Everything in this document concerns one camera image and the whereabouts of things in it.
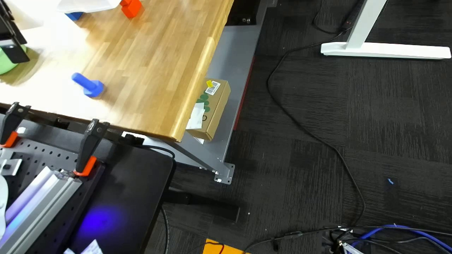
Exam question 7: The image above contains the short black cable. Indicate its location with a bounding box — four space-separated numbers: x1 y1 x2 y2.
121 133 176 160

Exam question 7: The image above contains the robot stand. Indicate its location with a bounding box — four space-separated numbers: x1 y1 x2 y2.
0 104 241 254

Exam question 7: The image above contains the white desk leg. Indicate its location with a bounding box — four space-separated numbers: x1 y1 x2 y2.
320 0 452 60

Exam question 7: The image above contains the white object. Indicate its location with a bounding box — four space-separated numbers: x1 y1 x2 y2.
56 0 123 14

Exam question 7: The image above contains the green round object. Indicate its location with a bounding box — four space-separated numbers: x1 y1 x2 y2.
0 44 28 75

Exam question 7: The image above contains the aluminium extrusion bar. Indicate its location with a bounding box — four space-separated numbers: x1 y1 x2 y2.
0 166 84 254

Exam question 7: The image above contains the long black cable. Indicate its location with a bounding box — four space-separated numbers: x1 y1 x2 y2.
242 31 367 254

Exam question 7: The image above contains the yellow floor marker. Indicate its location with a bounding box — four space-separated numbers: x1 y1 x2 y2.
203 239 249 254

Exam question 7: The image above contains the black power strip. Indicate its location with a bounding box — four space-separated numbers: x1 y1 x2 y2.
340 0 365 33

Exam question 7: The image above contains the black clamp with orange tip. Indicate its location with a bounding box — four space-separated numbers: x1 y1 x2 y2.
73 119 111 177
0 102 31 148

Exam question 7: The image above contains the cardboard box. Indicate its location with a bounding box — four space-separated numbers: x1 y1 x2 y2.
186 79 231 141

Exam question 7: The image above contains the small metal bracket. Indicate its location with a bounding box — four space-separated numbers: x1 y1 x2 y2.
0 158 23 176

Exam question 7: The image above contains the orange block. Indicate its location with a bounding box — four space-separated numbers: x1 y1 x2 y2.
119 0 142 19

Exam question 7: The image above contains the blue T-shaped peg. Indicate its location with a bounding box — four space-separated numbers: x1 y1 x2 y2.
71 73 105 98

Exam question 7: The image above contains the white paper label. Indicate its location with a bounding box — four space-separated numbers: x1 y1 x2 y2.
64 239 103 254

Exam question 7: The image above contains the blue cable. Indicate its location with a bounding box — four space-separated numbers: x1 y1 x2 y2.
348 224 452 254

